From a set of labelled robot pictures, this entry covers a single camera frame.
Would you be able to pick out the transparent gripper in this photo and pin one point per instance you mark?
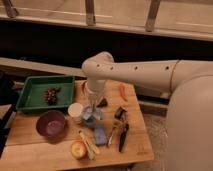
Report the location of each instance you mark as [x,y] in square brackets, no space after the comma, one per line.
[94,92]

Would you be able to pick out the grey towel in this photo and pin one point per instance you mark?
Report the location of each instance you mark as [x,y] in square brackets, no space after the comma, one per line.
[92,112]

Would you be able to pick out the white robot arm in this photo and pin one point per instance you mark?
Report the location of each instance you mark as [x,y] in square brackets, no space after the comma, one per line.
[189,86]

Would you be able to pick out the purple bowl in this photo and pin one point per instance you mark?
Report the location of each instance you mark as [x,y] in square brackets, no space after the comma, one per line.
[51,124]

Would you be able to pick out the dark brown block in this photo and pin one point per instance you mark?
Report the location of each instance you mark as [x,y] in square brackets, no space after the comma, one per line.
[103,103]

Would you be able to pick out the orange carrot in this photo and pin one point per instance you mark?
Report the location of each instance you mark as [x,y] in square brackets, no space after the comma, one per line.
[122,92]

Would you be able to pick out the white cup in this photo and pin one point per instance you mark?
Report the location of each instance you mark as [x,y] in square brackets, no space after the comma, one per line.
[75,110]

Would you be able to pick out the blue cup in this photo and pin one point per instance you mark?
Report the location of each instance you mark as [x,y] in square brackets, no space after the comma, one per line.
[89,122]

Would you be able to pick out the black small tool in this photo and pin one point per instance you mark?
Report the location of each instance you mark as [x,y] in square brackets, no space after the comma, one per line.
[119,112]

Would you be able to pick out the blue sponge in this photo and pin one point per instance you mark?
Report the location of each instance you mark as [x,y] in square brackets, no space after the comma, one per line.
[100,135]

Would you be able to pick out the dark grape bunch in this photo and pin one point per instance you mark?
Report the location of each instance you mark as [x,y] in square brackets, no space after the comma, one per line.
[50,95]

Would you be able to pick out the green plastic tray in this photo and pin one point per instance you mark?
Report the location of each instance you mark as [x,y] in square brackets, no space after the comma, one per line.
[42,93]

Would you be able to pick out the wooden spatula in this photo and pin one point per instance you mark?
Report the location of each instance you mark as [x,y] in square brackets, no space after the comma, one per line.
[91,147]

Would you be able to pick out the red yellow apple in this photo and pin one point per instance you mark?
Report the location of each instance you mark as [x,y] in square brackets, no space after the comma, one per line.
[78,149]

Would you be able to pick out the black handled knife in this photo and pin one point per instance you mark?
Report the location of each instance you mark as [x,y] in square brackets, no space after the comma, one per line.
[123,136]

